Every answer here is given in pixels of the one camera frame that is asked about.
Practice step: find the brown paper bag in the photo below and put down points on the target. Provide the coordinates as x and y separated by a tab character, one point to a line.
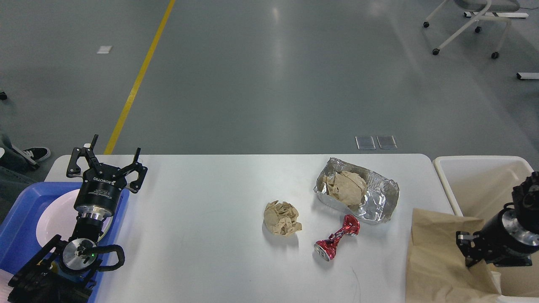
436	270

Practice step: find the white office chair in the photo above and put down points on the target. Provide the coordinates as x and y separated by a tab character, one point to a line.
484	10

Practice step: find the red foil wrapper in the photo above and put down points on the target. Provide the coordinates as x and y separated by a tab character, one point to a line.
327	248

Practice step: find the floor outlet cover left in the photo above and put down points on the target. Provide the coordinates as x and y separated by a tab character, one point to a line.
365	143

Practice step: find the crumpled aluminium foil tray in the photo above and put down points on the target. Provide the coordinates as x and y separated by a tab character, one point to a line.
380	199

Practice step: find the crumpled paper in foil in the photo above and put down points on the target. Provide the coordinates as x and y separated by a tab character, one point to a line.
347	187

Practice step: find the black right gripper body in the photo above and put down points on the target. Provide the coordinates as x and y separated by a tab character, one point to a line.
510	236

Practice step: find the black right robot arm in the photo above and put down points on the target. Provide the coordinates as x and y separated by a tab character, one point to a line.
525	199

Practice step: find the beige plastic bin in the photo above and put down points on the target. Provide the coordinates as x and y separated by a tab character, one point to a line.
479	186

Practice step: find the pink plate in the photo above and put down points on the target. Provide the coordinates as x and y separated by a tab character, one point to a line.
58	218

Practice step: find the floor outlet cover right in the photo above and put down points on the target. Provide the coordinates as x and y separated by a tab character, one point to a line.
387	142

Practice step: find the pink object tray corner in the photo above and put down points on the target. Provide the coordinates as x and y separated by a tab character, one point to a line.
5	289

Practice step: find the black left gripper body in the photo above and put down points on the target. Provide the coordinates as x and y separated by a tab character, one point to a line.
99	194

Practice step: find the light green plate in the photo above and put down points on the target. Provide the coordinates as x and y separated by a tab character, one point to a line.
107	223

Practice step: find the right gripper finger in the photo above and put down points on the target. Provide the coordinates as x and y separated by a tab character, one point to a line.
472	246
513	262

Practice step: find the white furniture leg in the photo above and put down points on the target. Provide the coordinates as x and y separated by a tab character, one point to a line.
527	75

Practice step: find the black white sneaker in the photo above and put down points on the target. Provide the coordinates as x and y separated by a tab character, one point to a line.
36	154

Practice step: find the person's jeans leg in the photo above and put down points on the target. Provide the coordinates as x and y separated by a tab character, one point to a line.
13	178

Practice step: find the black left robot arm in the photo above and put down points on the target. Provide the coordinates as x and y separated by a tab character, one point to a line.
63	270

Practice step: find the floor outlet cover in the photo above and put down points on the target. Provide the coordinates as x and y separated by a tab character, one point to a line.
387	142
365	143

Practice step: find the white paper cup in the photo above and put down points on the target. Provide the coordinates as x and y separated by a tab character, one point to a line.
496	279

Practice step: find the crumpled brown paper ball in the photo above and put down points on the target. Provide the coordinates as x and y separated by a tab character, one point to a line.
281	218

